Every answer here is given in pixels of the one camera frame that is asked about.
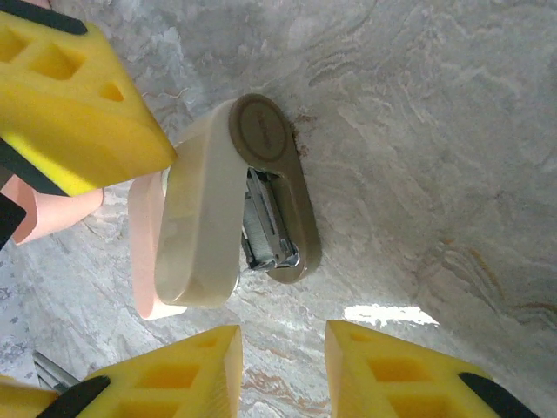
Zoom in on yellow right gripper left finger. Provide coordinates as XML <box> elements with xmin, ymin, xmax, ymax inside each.
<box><xmin>0</xmin><ymin>324</ymin><xmax>244</xmax><ymax>418</ymax></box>

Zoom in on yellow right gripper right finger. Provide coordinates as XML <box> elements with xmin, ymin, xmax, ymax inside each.
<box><xmin>325</xmin><ymin>319</ymin><xmax>541</xmax><ymax>418</ymax></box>

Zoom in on pink mini stapler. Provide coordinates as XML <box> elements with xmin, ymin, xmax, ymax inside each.
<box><xmin>0</xmin><ymin>173</ymin><xmax>189</xmax><ymax>322</ymax></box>

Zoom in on beige and brown mini stapler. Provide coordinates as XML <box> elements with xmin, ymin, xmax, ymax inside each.
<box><xmin>154</xmin><ymin>92</ymin><xmax>323</xmax><ymax>310</ymax></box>

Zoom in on silver staple strip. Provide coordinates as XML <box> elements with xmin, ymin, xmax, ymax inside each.
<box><xmin>241</xmin><ymin>215</ymin><xmax>272</xmax><ymax>262</ymax></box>

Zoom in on narrow aluminium frame rail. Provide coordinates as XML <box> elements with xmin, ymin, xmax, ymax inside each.
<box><xmin>32</xmin><ymin>350</ymin><xmax>84</xmax><ymax>393</ymax></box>

